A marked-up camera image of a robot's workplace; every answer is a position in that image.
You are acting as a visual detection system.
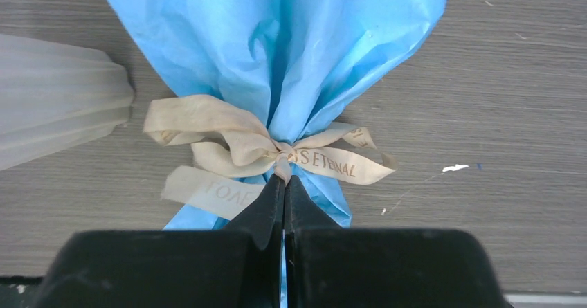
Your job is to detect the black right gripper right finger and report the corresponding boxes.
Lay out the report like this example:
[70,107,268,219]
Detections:
[284,176,507,307]

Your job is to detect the blue wrapping paper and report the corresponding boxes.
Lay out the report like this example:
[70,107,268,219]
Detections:
[100,0,453,231]

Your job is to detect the white ribbed vase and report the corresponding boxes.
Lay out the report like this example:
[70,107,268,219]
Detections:
[1,35,134,170]

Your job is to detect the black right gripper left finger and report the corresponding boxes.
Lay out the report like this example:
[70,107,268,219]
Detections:
[33,176,285,307]

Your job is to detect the beige printed ribbon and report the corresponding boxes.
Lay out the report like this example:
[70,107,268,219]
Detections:
[143,95,398,219]

